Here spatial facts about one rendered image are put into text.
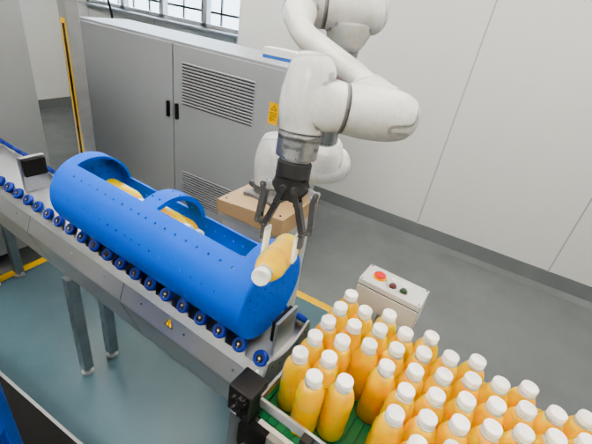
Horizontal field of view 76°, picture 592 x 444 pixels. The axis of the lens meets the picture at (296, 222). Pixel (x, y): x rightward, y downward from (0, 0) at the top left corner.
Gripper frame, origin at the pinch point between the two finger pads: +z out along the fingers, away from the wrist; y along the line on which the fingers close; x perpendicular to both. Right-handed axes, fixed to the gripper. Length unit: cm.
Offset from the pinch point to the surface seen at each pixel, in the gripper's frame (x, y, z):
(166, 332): 10, -35, 45
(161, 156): 199, -171, 42
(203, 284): 1.8, -19.1, 17.8
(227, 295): -0.1, -11.3, 17.4
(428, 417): -7.6, 40.6, 25.3
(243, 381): -8.3, -1.0, 33.4
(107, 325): 56, -98, 96
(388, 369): 0.9, 31.2, 23.5
